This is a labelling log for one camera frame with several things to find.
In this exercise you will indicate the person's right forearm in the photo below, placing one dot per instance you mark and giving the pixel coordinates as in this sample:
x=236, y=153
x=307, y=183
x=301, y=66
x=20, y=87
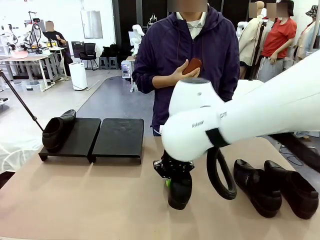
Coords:
x=162, y=81

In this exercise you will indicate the grey work desk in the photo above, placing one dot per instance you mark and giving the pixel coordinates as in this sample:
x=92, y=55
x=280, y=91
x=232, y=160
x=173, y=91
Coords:
x=25, y=58

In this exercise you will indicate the computer case with blue lights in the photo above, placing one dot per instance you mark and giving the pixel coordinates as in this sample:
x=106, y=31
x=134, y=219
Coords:
x=127, y=68

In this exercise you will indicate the black shoe stand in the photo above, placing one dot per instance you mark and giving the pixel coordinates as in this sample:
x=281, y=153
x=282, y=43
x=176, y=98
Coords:
x=120, y=140
x=82, y=140

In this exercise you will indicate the black backpack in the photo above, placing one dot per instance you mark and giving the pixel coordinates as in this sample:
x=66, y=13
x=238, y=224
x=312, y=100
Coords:
x=111, y=51

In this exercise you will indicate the white air purifier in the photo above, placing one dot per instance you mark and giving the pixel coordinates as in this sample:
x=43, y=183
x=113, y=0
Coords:
x=78, y=76

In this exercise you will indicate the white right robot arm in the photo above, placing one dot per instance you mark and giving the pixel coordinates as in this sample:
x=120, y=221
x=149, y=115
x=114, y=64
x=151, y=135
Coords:
x=250, y=112

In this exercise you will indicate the white humanoid robot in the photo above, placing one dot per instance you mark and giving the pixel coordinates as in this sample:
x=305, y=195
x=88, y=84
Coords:
x=137, y=35

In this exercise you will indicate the person in purple jacket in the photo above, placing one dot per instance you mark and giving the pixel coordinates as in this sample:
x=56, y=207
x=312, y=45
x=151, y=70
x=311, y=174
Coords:
x=160, y=50

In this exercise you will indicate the person's right hand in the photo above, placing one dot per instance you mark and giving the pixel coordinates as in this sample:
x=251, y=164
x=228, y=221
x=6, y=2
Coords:
x=178, y=75

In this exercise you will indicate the white table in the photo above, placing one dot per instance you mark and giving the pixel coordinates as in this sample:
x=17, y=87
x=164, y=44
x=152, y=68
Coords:
x=246, y=87

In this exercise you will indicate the white wall panel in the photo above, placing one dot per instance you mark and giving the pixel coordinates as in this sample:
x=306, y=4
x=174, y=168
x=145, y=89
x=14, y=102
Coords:
x=92, y=25

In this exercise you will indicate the mannequin in beige coat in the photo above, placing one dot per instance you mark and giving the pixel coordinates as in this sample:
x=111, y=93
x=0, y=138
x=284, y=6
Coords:
x=250, y=42

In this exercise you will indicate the clear storage bin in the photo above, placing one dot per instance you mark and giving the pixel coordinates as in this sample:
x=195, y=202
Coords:
x=32, y=86

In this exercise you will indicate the black office chair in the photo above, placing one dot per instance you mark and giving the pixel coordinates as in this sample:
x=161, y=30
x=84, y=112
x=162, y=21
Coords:
x=88, y=53

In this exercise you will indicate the red-brown shoe brush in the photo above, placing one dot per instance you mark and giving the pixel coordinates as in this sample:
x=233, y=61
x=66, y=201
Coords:
x=192, y=65

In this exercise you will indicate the grey stool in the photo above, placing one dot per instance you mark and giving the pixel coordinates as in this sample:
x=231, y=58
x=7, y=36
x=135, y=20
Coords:
x=113, y=62
x=103, y=62

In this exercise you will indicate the mannequin with bucket hat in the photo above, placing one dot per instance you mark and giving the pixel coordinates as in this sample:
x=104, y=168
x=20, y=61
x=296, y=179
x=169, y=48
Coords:
x=303, y=42

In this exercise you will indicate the black tripod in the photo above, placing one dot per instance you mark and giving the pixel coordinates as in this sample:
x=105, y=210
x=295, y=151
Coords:
x=20, y=100

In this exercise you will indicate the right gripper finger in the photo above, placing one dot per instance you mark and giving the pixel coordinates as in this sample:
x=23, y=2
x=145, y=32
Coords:
x=190, y=168
x=160, y=167

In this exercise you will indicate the clear plastic sheet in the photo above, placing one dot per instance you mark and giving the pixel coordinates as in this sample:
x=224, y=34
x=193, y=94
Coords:
x=15, y=155

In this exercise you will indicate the black leather loafer shoe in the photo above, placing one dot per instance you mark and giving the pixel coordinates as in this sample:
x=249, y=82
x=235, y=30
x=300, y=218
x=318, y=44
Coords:
x=178, y=197
x=300, y=200
x=53, y=135
x=260, y=197

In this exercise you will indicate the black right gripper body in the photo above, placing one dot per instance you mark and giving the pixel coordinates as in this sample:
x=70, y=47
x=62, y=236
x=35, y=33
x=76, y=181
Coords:
x=175, y=167

